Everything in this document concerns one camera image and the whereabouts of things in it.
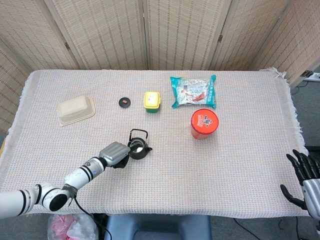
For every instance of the beige plastic lunch box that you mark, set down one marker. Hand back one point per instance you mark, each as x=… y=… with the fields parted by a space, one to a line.
x=75 y=108

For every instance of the green container with yellow lid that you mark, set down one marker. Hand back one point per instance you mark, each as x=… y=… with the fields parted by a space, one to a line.
x=151 y=101

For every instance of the woven folding screen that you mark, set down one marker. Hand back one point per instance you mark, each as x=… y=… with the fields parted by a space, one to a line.
x=107 y=32

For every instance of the left silver and black robot hand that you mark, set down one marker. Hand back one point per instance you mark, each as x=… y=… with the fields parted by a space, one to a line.
x=114 y=151

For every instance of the teal and silver snack bag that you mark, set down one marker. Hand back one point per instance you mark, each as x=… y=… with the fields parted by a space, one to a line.
x=193 y=92

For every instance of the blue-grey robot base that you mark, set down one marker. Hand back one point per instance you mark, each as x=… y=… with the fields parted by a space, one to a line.
x=160 y=227

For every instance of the pale woven tablecloth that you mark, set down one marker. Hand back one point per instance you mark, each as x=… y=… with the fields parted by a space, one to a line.
x=175 y=175

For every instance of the black round teapot lid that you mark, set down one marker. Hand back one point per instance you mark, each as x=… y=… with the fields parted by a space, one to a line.
x=124 y=102

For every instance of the orange tub with red lid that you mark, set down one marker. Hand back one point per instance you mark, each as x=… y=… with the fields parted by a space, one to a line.
x=204 y=122

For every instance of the right silver and black robot hand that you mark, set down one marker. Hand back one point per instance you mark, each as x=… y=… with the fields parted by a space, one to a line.
x=306 y=172

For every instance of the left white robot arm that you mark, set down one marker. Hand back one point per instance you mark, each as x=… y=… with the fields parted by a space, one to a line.
x=50 y=190

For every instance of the white power strip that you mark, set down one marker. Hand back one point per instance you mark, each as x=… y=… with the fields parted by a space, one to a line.
x=311 y=74

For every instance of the clear plastic bag with pink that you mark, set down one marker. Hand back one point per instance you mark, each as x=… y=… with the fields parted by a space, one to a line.
x=72 y=227

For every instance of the black cast iron teapot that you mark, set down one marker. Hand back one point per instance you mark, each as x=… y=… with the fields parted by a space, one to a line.
x=140 y=152

